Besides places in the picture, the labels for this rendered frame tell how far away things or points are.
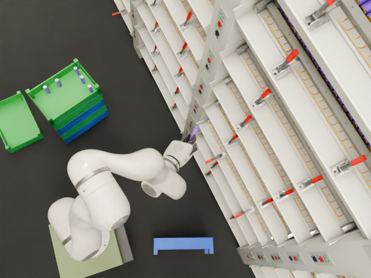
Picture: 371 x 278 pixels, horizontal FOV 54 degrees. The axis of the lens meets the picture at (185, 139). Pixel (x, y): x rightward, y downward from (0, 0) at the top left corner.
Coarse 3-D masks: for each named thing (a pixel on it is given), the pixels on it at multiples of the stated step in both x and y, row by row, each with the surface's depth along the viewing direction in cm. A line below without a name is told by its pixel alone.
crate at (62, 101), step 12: (60, 72) 186; (72, 72) 192; (84, 72) 191; (48, 84) 187; (72, 84) 190; (84, 84) 190; (96, 84) 183; (36, 96) 186; (48, 96) 187; (60, 96) 187; (72, 96) 188; (84, 96) 188; (48, 108) 185; (60, 108) 185; (72, 108) 182; (48, 120) 175; (60, 120) 183
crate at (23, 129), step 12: (12, 96) 213; (0, 108) 216; (12, 108) 216; (24, 108) 217; (0, 120) 213; (12, 120) 214; (24, 120) 215; (0, 132) 206; (12, 132) 212; (24, 132) 212; (36, 132) 205; (12, 144) 210; (24, 144) 207
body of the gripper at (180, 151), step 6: (174, 144) 151; (180, 144) 150; (186, 144) 150; (168, 150) 149; (174, 150) 148; (180, 150) 147; (186, 150) 147; (174, 156) 145; (180, 156) 145; (186, 156) 146; (180, 162) 145; (186, 162) 148
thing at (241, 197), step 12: (204, 120) 166; (204, 132) 167; (216, 144) 165; (216, 156) 164; (228, 168) 162; (228, 180) 162; (240, 192) 160; (240, 204) 159; (252, 204) 158; (252, 216) 157; (264, 228) 155; (264, 240) 154
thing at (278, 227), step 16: (208, 112) 149; (224, 112) 147; (224, 128) 146; (224, 144) 145; (240, 144) 143; (240, 160) 143; (256, 176) 140; (256, 192) 140; (272, 208) 138; (272, 224) 137; (288, 240) 132
